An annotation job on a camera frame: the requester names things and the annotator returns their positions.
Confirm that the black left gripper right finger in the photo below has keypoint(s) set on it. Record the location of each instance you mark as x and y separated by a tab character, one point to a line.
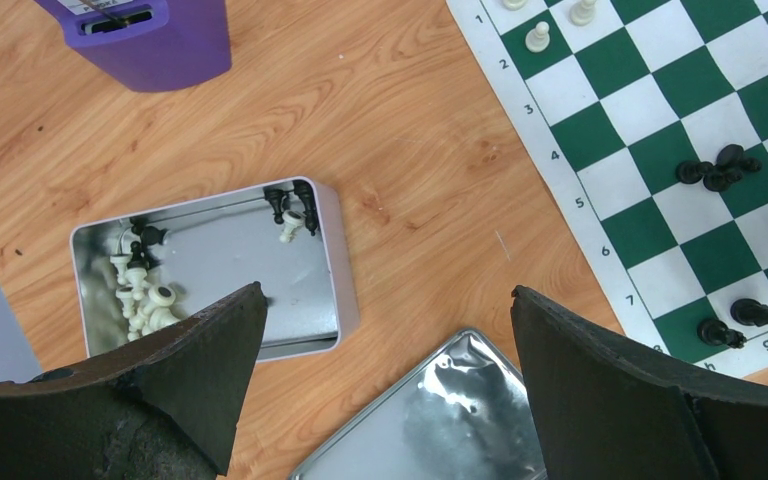
608	407

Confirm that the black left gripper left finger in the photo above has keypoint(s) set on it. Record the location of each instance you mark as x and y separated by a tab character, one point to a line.
165	406

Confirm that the silver tin lid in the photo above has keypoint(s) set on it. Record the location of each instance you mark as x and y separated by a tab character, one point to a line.
461	413

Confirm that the green white chess board mat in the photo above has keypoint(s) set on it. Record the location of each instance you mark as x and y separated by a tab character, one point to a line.
607	112

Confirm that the white chess pieces in tin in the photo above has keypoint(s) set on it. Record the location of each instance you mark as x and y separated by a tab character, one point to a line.
146	305

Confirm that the black chess piece cluster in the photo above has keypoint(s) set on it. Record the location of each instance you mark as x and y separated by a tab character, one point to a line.
731	164

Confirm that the white chess pawn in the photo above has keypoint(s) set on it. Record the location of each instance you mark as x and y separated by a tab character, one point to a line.
538	38

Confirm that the white chess piece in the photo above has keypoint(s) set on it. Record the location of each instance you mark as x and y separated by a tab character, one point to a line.
582	12

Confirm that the silver tin box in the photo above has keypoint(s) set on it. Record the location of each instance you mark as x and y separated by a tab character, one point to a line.
286	235

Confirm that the purple metronome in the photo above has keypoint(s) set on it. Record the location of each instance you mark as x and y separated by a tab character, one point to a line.
148	46

